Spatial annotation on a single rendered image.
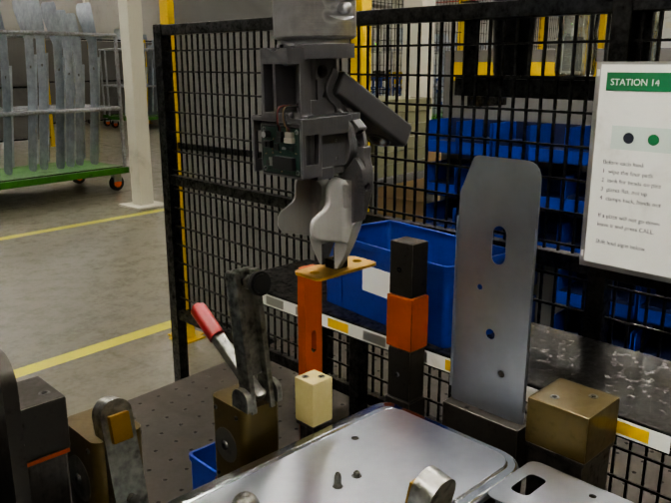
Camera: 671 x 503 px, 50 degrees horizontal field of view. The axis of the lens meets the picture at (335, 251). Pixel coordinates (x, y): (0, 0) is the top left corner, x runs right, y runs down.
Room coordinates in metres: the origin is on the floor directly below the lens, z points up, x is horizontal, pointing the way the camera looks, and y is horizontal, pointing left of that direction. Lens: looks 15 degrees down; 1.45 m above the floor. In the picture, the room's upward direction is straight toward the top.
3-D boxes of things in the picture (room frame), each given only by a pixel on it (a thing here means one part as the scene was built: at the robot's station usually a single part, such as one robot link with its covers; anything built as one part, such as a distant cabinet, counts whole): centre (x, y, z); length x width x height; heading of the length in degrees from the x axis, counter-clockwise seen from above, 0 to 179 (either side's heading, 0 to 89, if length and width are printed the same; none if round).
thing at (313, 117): (0.67, 0.02, 1.41); 0.09 x 0.08 x 0.12; 134
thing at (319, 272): (0.70, 0.00, 1.26); 0.08 x 0.04 x 0.01; 134
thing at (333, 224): (0.66, 0.00, 1.30); 0.06 x 0.03 x 0.09; 134
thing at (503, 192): (0.88, -0.20, 1.17); 0.12 x 0.01 x 0.34; 44
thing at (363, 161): (0.68, -0.01, 1.35); 0.05 x 0.02 x 0.09; 44
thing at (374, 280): (1.19, -0.14, 1.10); 0.30 x 0.17 x 0.13; 38
